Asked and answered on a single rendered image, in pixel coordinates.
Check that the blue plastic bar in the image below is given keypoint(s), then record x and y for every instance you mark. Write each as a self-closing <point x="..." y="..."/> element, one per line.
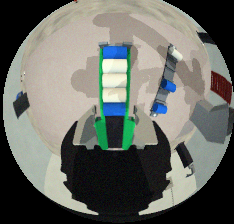
<point x="115" y="52"/>
<point x="168" y="85"/>
<point x="114" y="108"/>
<point x="159" y="108"/>

